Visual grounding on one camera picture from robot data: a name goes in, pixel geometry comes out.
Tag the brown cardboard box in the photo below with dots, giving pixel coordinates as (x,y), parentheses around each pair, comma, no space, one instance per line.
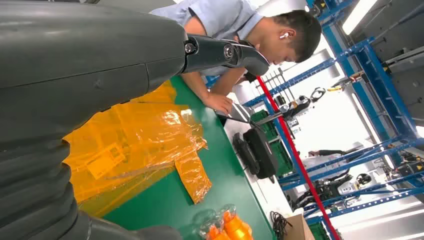
(298,230)

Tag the black grey robot assembly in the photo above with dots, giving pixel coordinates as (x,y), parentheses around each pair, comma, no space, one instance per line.
(324,190)
(298,102)

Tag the ceiling light panel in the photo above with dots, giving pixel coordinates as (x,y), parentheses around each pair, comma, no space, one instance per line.
(359,16)

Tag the black carrying case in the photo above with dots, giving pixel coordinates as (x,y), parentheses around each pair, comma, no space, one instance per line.
(263,152)

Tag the white table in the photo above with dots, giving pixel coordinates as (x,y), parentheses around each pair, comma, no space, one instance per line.
(265,195)

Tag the yellow plastic sheet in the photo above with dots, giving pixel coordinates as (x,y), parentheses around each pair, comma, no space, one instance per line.
(132,142)

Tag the black handheld controller with screen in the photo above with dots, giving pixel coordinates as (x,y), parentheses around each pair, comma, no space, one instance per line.
(245,154)

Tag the white earbud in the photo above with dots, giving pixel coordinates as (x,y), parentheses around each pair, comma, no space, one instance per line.
(284,35)

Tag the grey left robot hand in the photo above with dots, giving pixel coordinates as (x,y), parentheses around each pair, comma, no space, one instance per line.
(66,49)

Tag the orange detergent bottle clear cap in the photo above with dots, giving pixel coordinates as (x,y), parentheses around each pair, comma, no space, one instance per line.
(238,228)
(217,236)

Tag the tablet computer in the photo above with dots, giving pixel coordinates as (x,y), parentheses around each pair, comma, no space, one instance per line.
(240,114)

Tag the red pole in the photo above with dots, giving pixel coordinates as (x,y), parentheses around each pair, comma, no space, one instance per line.
(298,159)

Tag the person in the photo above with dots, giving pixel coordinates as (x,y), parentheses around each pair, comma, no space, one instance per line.
(225,16)

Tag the blue metal rack frame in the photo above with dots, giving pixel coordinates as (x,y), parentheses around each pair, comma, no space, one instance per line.
(384,82)

